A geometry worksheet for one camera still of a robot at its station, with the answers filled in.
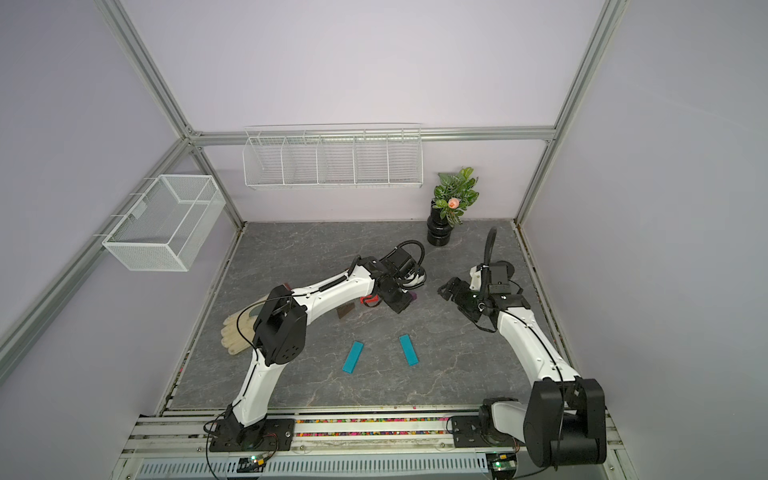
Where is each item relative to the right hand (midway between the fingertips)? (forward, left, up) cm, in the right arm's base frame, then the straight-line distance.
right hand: (448, 294), depth 86 cm
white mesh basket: (+14, +79, +15) cm, 82 cm away
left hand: (0, +13, -5) cm, 14 cm away
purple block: (-2, +10, +3) cm, 11 cm away
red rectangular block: (-10, +21, +15) cm, 28 cm away
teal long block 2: (-12, +11, -11) cm, 20 cm away
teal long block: (-14, +28, -11) cm, 33 cm away
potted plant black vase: (+30, -3, +11) cm, 32 cm away
